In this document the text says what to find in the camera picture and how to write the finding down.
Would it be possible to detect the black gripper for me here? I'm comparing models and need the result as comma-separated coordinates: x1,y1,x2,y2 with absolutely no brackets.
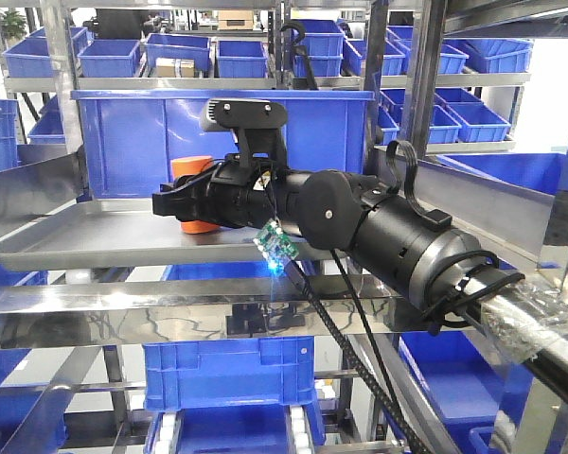
152,159,289,229

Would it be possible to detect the orange cylindrical capacitor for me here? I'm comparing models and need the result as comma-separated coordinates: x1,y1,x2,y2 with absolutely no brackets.
170,155,219,235

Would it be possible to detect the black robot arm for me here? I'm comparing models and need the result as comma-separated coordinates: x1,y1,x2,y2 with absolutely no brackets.
152,159,568,405

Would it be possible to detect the blue crate lower shelf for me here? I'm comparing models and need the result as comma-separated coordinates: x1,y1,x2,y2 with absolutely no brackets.
143,336,314,412

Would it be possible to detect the big blue tote behind tray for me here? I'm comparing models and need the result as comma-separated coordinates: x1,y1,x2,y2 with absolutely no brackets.
72,89,374,199

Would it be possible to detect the steel tray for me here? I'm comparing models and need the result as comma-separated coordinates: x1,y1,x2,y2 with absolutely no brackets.
0,199,262,271

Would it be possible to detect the green circuit board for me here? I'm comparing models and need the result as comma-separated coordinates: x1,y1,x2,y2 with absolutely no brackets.
253,219,299,261

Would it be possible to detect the steel shelving rack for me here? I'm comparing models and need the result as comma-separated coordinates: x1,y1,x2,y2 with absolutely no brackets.
0,0,568,454

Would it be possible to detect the black braided cable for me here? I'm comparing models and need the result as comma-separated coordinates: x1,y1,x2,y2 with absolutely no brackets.
283,258,432,454

